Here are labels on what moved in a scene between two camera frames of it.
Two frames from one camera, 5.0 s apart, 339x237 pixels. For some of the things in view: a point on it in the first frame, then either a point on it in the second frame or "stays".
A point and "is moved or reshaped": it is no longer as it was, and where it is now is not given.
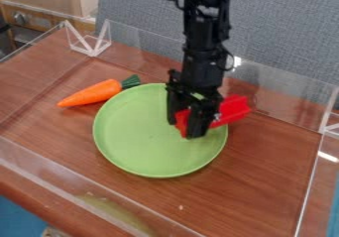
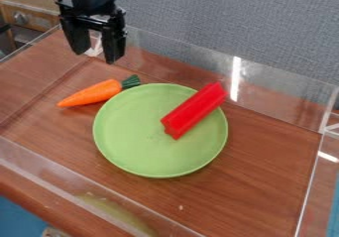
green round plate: [138, 141] stays
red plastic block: [233, 108] is moved or reshaped
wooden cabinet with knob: [26, 23] stays
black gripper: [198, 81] → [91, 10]
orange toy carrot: [98, 91] stays
